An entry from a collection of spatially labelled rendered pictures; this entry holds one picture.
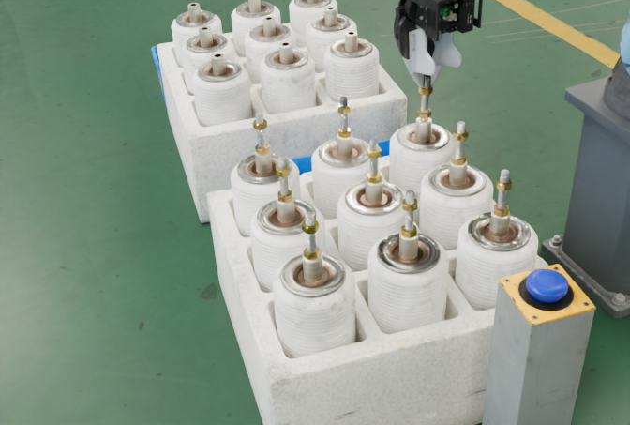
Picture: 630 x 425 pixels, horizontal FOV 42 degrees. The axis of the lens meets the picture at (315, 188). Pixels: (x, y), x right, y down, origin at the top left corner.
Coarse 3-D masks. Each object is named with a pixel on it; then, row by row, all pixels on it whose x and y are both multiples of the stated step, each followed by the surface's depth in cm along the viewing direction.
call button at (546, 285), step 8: (536, 272) 81; (544, 272) 81; (552, 272) 81; (528, 280) 80; (536, 280) 80; (544, 280) 80; (552, 280) 80; (560, 280) 80; (528, 288) 80; (536, 288) 79; (544, 288) 79; (552, 288) 79; (560, 288) 79; (536, 296) 79; (544, 296) 78; (552, 296) 78; (560, 296) 79
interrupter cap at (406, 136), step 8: (408, 128) 119; (432, 128) 119; (440, 128) 119; (400, 136) 117; (408, 136) 117; (432, 136) 118; (440, 136) 117; (448, 136) 117; (408, 144) 115; (416, 144) 115; (424, 144) 115; (432, 144) 115; (440, 144) 115
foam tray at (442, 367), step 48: (240, 240) 111; (336, 240) 114; (240, 288) 103; (240, 336) 114; (384, 336) 95; (432, 336) 95; (480, 336) 96; (288, 384) 91; (336, 384) 94; (384, 384) 96; (432, 384) 99; (480, 384) 102
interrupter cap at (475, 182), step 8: (440, 168) 110; (448, 168) 110; (472, 168) 110; (432, 176) 109; (440, 176) 109; (448, 176) 109; (472, 176) 108; (480, 176) 108; (432, 184) 107; (440, 184) 107; (448, 184) 108; (464, 184) 107; (472, 184) 107; (480, 184) 107; (440, 192) 106; (448, 192) 105; (456, 192) 105; (464, 192) 105; (472, 192) 105
